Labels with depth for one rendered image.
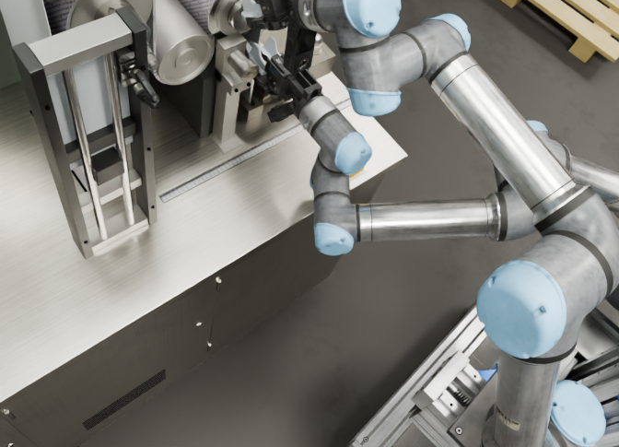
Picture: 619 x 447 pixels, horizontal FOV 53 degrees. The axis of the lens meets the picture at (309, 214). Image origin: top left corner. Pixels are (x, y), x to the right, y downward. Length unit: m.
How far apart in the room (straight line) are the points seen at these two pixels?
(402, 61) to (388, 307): 1.50
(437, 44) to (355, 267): 1.48
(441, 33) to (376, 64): 0.14
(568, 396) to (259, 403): 1.15
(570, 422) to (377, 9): 0.78
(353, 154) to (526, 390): 0.51
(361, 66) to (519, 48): 2.51
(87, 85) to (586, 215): 0.72
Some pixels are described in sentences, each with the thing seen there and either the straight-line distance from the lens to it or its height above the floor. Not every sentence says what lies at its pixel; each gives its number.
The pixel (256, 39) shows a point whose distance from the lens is 1.32.
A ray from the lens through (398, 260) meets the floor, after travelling 2.41.
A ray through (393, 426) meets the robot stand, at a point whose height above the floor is 0.23.
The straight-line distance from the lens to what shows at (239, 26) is 1.20.
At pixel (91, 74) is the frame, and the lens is 0.94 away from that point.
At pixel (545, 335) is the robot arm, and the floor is 1.39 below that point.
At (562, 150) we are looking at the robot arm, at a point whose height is 1.15.
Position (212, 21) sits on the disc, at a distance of 1.17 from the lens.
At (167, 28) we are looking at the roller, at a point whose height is 1.23.
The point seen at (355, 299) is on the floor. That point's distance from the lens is 2.30.
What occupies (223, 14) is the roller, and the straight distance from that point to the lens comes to 1.17.
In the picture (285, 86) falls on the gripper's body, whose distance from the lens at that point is 1.25.
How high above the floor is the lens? 2.06
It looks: 59 degrees down
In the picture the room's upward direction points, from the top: 21 degrees clockwise
